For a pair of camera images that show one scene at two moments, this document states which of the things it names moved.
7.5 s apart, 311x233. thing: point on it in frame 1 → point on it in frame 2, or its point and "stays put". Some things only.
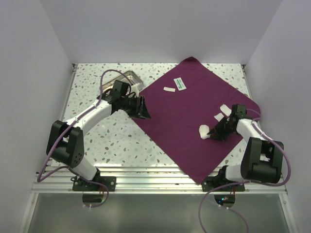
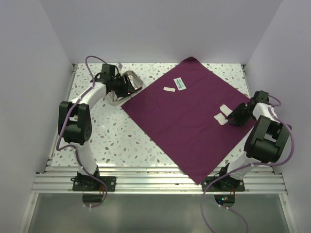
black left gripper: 136,113 → 126,89
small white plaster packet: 169,89 stays put
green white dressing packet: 180,84 stays put
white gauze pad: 225,109 stays put
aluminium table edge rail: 57,180 stays put
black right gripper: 221,136 → 237,121
